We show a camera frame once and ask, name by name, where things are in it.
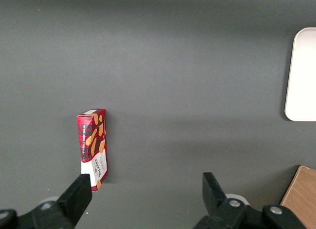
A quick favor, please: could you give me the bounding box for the red tartan shortbread box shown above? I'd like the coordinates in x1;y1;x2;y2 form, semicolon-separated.
76;108;109;192

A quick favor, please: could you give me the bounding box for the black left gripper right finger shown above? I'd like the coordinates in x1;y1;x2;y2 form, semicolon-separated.
195;172;307;229

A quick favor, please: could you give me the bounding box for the wooden two-drawer cabinet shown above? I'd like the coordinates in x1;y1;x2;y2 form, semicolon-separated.
279;164;316;229

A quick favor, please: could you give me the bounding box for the cream plastic tray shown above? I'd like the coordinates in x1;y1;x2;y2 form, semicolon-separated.
284;27;316;122

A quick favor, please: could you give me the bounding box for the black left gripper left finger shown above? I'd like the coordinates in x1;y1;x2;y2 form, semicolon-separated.
0;173;93;229

